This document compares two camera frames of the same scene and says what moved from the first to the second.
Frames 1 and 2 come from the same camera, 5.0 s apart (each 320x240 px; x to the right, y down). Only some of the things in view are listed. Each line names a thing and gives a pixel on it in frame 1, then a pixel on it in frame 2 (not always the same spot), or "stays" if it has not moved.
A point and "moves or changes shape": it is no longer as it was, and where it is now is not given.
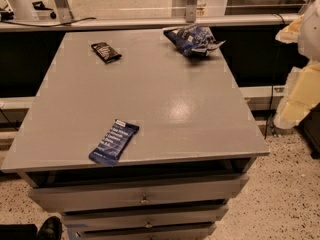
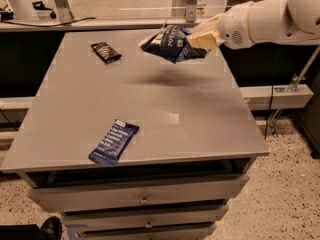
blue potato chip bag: (193, 39) moves or changes shape
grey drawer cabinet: (132, 138) stays
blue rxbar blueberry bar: (113, 143) stays
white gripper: (310, 32) to (233, 27)
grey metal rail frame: (190, 22) stays
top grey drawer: (70, 197) stays
